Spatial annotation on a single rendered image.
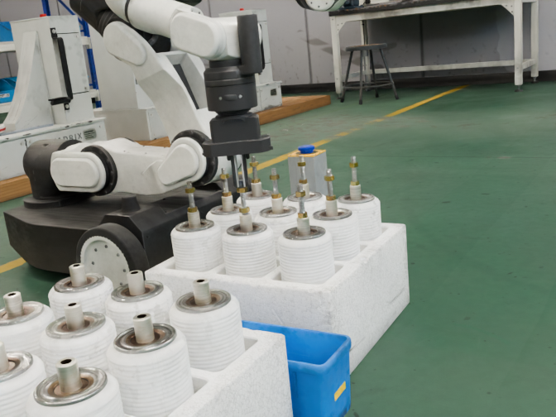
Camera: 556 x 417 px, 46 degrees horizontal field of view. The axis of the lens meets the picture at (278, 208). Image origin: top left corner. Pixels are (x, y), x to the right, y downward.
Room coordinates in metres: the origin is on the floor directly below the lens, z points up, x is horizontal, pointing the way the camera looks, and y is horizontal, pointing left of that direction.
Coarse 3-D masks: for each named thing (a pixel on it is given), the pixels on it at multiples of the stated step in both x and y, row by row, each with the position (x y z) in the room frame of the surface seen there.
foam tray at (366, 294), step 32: (384, 224) 1.34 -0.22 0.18; (384, 256) 1.21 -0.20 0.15; (192, 288) 1.13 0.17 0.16; (224, 288) 1.10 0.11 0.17; (256, 288) 1.06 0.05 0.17; (288, 288) 1.03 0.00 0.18; (320, 288) 1.01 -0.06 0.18; (352, 288) 1.07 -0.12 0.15; (384, 288) 1.20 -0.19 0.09; (256, 320) 1.07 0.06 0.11; (288, 320) 1.03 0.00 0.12; (320, 320) 1.00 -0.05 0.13; (352, 320) 1.06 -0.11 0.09; (384, 320) 1.19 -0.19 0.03; (352, 352) 1.05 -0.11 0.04
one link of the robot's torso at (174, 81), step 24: (120, 24) 1.68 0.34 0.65; (120, 48) 1.67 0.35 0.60; (144, 48) 1.64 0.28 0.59; (144, 72) 1.65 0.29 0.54; (168, 72) 1.61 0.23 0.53; (192, 72) 1.72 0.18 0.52; (168, 96) 1.64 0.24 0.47; (192, 96) 1.71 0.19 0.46; (168, 120) 1.65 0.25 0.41; (192, 120) 1.61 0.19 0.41; (216, 168) 1.57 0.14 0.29
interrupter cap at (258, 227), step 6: (252, 222) 1.19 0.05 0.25; (228, 228) 1.16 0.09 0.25; (234, 228) 1.16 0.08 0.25; (240, 228) 1.17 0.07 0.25; (258, 228) 1.15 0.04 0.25; (264, 228) 1.14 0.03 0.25; (228, 234) 1.14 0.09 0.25; (234, 234) 1.13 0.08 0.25; (240, 234) 1.12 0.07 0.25; (246, 234) 1.12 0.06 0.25; (252, 234) 1.12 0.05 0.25
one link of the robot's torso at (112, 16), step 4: (112, 12) 1.73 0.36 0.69; (108, 16) 1.73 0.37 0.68; (112, 16) 1.72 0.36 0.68; (116, 16) 1.71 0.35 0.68; (104, 20) 1.73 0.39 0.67; (108, 20) 1.72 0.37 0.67; (112, 20) 1.72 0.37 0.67; (116, 20) 1.71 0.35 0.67; (120, 20) 1.70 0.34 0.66; (104, 24) 1.73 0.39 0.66; (128, 24) 1.69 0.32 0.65; (104, 28) 1.73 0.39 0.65; (132, 28) 1.68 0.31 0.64; (136, 28) 1.68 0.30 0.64; (140, 32) 1.68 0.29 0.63; (144, 32) 1.69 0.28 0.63; (144, 36) 1.69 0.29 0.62; (148, 36) 1.69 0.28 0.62; (148, 40) 1.69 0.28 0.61
